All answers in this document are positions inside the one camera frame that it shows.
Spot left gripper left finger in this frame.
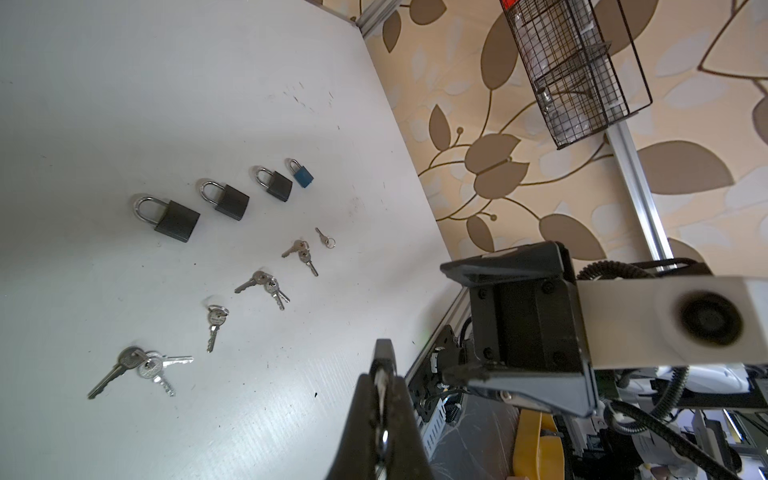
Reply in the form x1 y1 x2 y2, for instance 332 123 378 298
326 374 379 480

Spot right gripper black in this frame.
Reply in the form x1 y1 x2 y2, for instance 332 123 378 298
439 241 598 418

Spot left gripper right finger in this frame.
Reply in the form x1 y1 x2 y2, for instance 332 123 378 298
382 376 434 480

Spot large key bunch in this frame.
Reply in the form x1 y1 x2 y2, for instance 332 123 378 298
87 346 194 400

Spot blue padlock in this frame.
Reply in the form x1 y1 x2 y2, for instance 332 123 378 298
287 158 314 188

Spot black padlock front keys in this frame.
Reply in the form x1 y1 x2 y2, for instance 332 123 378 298
199 180 250 221

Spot black padlock with keys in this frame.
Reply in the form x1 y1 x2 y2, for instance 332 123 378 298
370 338 397 384

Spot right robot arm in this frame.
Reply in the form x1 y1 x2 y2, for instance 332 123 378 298
438 241 767 479

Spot small key pair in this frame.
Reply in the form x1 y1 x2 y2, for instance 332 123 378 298
281 240 319 277

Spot yellow bowl outside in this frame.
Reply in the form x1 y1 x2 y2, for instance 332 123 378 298
508 409 566 480

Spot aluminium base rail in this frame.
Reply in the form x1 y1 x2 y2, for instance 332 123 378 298
406 288 470 460

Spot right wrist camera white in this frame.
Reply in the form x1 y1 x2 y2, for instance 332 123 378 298
578 276 767 370

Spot small key with ring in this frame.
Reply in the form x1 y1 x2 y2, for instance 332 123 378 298
315 228 336 249

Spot side wire basket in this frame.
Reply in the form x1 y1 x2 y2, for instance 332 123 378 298
502 0 658 149

